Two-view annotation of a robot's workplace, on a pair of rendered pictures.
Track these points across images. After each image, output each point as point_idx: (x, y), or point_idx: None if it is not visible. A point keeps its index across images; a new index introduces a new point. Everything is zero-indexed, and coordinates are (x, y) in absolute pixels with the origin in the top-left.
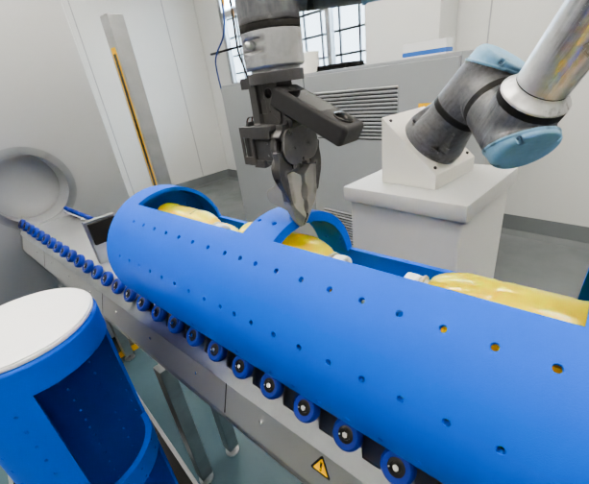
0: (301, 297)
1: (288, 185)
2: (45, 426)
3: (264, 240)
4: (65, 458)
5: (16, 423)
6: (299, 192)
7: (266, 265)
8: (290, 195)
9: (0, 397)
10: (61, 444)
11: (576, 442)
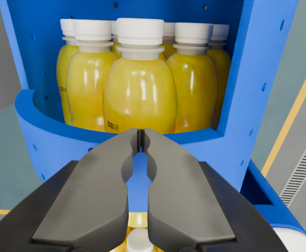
0: (293, 11)
1: (220, 198)
2: (263, 186)
3: (223, 152)
4: (249, 166)
5: (277, 197)
6: (165, 170)
7: (256, 111)
8: (207, 173)
9: (291, 216)
10: (253, 173)
11: None
